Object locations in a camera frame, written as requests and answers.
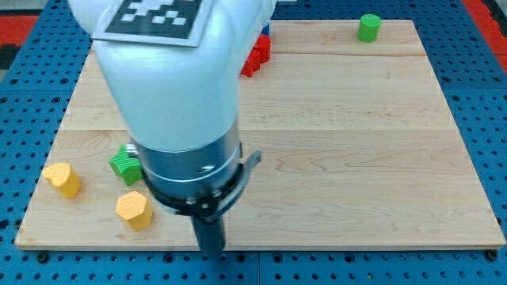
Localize green star block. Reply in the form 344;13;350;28
109;146;143;186

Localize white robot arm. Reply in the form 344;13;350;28
70;0;276;219

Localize wooden board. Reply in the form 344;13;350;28
15;20;505;251

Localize red block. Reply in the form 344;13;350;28
253;34;271;63
241;50;261;78

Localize blue block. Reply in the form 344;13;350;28
261;24;270;36

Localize red block rear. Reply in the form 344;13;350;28
253;34;271;63

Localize green cylinder block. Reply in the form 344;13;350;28
356;13;382;42

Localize red block front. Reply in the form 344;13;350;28
241;50;261;78

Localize yellow hexagon block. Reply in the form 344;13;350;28
115;191;154;231

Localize yellow heart block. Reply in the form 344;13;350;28
43;162;81;199

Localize black and white fiducial tag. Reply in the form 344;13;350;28
92;0;214;48

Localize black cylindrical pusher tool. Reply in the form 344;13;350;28
191;217;226;256

